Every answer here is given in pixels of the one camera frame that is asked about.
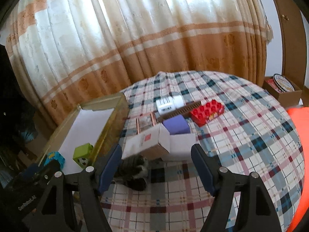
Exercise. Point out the copper picture frame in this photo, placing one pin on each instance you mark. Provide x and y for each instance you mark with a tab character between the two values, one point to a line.
145	122

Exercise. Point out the white pill bottle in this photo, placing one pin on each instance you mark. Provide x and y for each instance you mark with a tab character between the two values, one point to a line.
169	104

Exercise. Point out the cardboard box with tin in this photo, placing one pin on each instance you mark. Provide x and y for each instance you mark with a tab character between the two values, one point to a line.
283	90

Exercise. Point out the white charger adapter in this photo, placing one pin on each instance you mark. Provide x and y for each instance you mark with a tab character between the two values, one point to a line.
180	147

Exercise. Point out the plaid tablecloth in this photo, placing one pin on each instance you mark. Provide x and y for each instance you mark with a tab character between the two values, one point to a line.
255	133

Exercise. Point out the cream orange curtain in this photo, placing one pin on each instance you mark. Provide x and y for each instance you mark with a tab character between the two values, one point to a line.
64	52

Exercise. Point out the brown wooden cabinet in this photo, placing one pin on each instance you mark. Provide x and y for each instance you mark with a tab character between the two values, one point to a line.
293	41

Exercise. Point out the white cardboard box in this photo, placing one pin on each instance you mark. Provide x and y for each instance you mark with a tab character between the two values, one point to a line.
152	143

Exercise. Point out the blue toy block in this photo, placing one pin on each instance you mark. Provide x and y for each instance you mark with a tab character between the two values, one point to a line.
55	156

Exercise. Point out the white paper tray liner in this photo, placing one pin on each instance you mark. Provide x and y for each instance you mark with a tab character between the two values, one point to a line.
86	128

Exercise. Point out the gold metal tray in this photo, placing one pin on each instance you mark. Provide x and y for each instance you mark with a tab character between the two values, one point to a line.
110	134

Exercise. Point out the black ridged clip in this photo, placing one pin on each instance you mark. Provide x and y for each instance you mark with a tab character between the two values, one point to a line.
132	172

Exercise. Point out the brown wooden comb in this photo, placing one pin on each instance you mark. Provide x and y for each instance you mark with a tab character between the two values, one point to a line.
184	111

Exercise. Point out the green toy block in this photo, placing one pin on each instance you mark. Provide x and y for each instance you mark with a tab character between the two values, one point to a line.
81	155

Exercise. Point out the purple cube block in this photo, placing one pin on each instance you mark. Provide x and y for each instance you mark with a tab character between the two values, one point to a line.
177	125

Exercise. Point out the red toy brick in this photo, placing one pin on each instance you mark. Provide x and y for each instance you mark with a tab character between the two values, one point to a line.
203	114

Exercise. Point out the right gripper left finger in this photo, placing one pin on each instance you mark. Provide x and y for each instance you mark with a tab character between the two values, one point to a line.
108	168

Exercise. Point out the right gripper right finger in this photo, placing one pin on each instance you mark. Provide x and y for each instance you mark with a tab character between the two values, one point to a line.
200	161

